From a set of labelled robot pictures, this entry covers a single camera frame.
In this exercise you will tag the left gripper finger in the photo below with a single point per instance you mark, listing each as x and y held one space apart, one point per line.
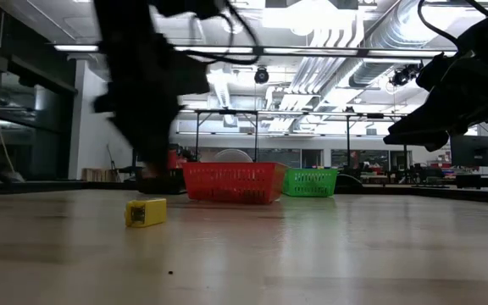
153 159

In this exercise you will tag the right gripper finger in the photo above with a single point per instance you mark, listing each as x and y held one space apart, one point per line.
422 136
443 112

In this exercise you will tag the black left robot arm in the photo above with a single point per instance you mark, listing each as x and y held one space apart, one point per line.
142 42

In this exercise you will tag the yellow mini stapler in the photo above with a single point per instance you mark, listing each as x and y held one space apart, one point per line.
151 212

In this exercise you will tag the black plastic basket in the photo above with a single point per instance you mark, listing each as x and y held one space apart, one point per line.
163 186

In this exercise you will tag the black computer monitor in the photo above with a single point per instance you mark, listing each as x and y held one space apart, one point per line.
475 150

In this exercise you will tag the wooden boards stack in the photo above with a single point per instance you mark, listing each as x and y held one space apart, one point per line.
98 174

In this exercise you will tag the white LED light strip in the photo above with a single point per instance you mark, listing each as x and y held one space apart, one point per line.
409 53
76 48
218 49
309 51

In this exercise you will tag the red plastic basket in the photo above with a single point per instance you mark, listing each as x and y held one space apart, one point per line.
233 182

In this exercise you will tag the green plastic basket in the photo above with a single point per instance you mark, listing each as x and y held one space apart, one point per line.
312 182

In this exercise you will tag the black background rig frame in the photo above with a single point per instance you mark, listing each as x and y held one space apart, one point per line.
375 115
227 112

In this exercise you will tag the black camera on mount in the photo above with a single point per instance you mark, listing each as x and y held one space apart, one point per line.
405 75

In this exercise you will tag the black aluminium table frame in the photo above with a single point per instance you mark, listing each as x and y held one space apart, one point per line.
79 185

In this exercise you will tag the silver ventilation duct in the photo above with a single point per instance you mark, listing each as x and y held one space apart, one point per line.
392 34

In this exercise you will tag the black round camera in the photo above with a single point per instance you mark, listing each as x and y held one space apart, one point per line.
262 75

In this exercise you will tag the black overhead frame bar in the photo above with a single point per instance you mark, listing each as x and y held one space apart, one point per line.
312 51

